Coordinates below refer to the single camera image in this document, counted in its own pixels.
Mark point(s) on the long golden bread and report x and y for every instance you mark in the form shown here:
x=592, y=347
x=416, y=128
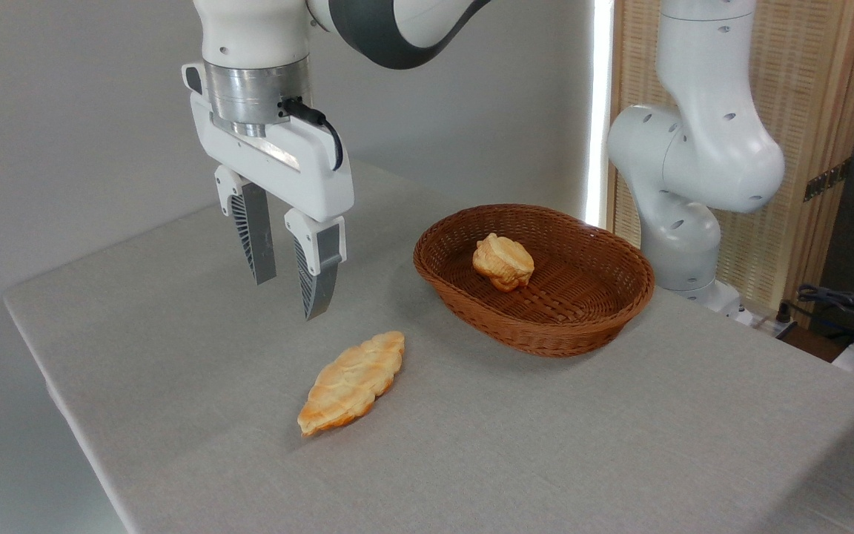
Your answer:
x=353, y=382

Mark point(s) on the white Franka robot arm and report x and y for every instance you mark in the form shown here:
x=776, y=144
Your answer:
x=701, y=148

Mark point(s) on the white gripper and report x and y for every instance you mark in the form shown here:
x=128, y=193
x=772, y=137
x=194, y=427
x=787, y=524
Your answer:
x=301, y=167

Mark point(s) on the grey tablecloth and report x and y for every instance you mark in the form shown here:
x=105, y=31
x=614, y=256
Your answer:
x=471, y=445

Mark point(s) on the dark metal screen hinge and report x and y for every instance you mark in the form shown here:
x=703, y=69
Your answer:
x=827, y=179

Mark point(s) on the brown oval wicker basket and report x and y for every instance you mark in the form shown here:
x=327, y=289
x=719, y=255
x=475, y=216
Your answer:
x=583, y=311

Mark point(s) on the small round golden bread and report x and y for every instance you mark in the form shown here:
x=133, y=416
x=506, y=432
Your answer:
x=502, y=262

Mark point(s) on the white power strip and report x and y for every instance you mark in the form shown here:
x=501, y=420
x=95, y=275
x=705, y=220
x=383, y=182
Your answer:
x=768, y=322

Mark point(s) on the wooden folding screen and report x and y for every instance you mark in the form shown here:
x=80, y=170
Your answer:
x=805, y=74

